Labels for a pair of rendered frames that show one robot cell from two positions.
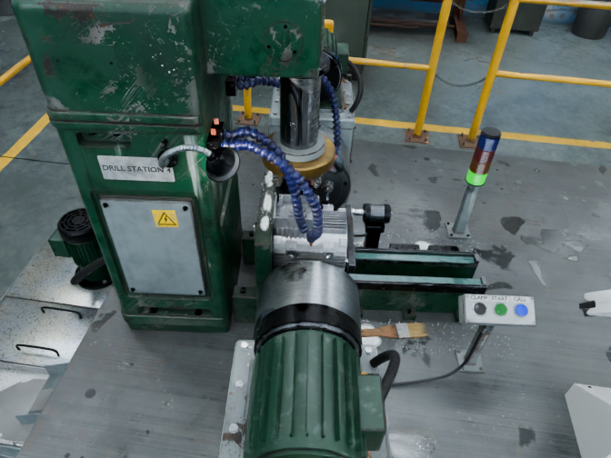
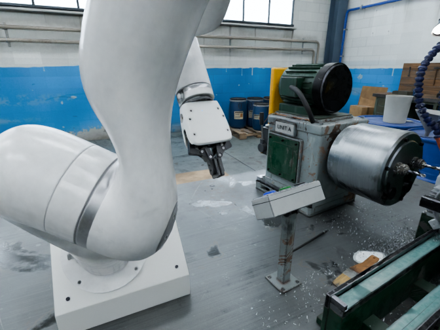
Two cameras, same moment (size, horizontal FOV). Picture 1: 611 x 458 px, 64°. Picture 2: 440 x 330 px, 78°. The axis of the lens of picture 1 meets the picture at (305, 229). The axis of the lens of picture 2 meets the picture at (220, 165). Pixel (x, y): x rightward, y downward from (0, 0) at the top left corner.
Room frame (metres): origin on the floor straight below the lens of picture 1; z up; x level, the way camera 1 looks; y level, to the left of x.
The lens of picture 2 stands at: (1.18, -0.93, 1.35)
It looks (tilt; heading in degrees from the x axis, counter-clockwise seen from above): 20 degrees down; 149
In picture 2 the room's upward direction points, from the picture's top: straight up
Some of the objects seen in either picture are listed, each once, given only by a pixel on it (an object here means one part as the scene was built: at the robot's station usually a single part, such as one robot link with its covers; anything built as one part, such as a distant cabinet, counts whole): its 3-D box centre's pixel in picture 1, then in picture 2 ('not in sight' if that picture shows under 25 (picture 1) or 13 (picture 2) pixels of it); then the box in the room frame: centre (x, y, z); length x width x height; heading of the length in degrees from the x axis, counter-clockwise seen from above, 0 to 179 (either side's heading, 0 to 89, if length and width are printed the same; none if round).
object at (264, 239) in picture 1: (255, 249); not in sight; (0.99, 0.14, 0.97); 0.30 x 0.11 x 0.34; 1
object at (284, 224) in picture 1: (296, 216); not in sight; (0.99, 0.03, 1.11); 0.12 x 0.11 x 0.07; 91
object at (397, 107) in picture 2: not in sight; (395, 109); (-0.19, 1.79, 0.99); 0.24 x 0.22 x 0.24; 174
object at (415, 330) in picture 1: (393, 331); (359, 271); (0.84, -0.27, 0.80); 0.21 x 0.05 x 0.01; 97
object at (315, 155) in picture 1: (299, 111); not in sight; (0.99, 0.03, 1.43); 0.18 x 0.18 x 0.48
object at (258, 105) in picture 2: not in sight; (258, 116); (-3.42, 2.77, 0.37); 1.20 x 0.80 x 0.74; 79
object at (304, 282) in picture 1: (307, 342); (360, 158); (0.64, -0.02, 1.04); 0.37 x 0.25 x 0.25; 1
